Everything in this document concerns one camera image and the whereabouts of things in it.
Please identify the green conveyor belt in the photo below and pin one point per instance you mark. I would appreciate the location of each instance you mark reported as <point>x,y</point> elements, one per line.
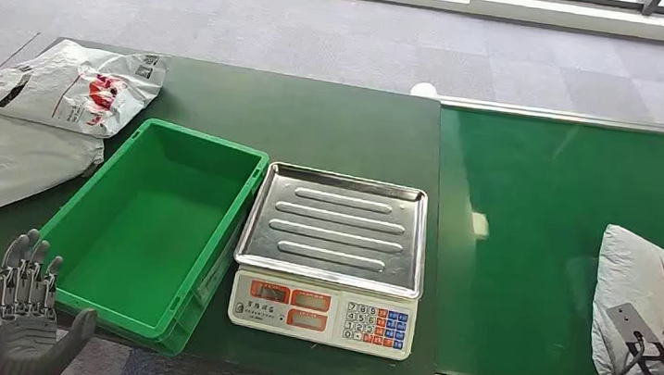
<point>523,249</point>

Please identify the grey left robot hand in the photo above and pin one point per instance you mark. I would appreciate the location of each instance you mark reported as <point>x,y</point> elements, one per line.
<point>20,338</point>

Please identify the steel scale tray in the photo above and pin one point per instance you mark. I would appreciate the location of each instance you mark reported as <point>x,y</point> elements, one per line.
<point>334,229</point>

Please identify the grey metal bracket plate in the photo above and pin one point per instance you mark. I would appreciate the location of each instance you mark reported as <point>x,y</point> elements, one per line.
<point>629,321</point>

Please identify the grey mailer bag, red logo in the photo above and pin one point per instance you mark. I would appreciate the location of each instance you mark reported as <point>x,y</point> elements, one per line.
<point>58,89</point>

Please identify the white electronic scale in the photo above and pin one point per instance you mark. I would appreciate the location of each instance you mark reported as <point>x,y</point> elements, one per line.
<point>318,317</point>

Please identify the large grey mailer bag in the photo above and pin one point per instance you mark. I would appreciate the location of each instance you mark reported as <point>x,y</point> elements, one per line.
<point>8,158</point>

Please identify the white round knob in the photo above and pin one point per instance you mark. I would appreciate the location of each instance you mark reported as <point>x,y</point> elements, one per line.
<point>424,90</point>

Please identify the green plastic crate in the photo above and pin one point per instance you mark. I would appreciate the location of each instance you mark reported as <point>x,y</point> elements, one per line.
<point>148,234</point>

